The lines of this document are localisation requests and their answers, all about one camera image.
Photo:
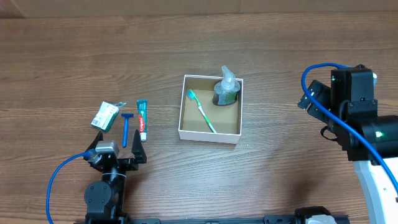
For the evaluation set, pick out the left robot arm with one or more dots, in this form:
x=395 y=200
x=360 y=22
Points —
x=105 y=198

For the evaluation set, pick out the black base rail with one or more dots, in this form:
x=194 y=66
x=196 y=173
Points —
x=314 y=214

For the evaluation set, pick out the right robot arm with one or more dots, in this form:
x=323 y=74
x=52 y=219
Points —
x=349 y=111

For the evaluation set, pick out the clear soap pump bottle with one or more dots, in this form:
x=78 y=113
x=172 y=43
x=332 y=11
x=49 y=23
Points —
x=226 y=91

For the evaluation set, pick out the white green soap packet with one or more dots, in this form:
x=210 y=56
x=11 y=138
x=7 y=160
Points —
x=106 y=115

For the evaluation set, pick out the blue disposable razor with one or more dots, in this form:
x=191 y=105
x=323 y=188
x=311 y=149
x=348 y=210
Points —
x=126 y=117

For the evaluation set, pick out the green white toothbrush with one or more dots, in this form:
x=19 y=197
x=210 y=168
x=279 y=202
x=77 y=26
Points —
x=192 y=96

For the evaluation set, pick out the Colgate toothpaste tube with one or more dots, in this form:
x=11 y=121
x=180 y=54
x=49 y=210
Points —
x=142 y=115

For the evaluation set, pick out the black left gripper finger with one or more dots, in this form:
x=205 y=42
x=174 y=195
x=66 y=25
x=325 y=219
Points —
x=137 y=149
x=98 y=138

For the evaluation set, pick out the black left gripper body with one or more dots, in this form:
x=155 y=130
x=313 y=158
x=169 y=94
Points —
x=123 y=162

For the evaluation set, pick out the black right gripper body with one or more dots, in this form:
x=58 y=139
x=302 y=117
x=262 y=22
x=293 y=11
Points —
x=315 y=96

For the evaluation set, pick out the white cardboard box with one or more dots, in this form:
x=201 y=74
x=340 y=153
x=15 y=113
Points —
x=227 y=120

